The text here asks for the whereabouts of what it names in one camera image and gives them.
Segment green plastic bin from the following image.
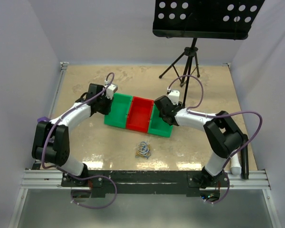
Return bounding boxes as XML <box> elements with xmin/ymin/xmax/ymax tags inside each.
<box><xmin>147</xmin><ymin>105</ymin><xmax>173</xmax><ymax>138</ymax></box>
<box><xmin>104</xmin><ymin>93</ymin><xmax>133</xmax><ymax>129</ymax></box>

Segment blue cable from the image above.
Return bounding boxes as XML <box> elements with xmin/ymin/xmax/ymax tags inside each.
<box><xmin>135</xmin><ymin>142</ymin><xmax>153</xmax><ymax>159</ymax></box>

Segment white cable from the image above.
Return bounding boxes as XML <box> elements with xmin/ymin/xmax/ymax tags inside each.
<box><xmin>136</xmin><ymin>142</ymin><xmax>152</xmax><ymax>155</ymax></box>

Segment red plastic bin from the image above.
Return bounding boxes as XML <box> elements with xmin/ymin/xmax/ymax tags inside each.
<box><xmin>126</xmin><ymin>96</ymin><xmax>153</xmax><ymax>133</ymax></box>

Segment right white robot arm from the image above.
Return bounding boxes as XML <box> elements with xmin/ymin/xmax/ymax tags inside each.
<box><xmin>154</xmin><ymin>95</ymin><xmax>246</xmax><ymax>187</ymax></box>

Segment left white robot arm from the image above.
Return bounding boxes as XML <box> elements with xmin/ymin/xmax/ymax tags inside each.
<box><xmin>32</xmin><ymin>83</ymin><xmax>118</xmax><ymax>186</ymax></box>

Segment purple holder block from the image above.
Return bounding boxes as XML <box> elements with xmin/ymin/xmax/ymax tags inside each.
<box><xmin>37</xmin><ymin>116</ymin><xmax>50</xmax><ymax>123</ymax></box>

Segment black microphone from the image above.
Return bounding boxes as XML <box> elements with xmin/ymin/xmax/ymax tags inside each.
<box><xmin>240</xmin><ymin>134</ymin><xmax>249</xmax><ymax>180</ymax></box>

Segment white microphone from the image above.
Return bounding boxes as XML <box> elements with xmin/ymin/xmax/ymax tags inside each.
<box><xmin>230</xmin><ymin>153</ymin><xmax>242</xmax><ymax>176</ymax></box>

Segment black music stand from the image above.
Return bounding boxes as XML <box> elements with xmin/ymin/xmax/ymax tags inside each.
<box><xmin>152</xmin><ymin>0</ymin><xmax>266</xmax><ymax>107</ymax></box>

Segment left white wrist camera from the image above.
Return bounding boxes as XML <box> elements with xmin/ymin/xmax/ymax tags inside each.
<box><xmin>105</xmin><ymin>80</ymin><xmax>118</xmax><ymax>100</ymax></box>

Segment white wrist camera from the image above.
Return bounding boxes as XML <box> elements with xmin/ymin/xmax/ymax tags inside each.
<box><xmin>167</xmin><ymin>88</ymin><xmax>180</xmax><ymax>105</ymax></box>
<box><xmin>105</xmin><ymin>80</ymin><xmax>118</xmax><ymax>100</ymax></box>

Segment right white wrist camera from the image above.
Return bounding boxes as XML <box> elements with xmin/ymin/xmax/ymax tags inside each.
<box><xmin>167</xmin><ymin>88</ymin><xmax>180</xmax><ymax>105</ymax></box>

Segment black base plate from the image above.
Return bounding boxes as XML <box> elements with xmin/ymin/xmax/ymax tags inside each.
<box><xmin>61</xmin><ymin>170</ymin><xmax>229</xmax><ymax>198</ymax></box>

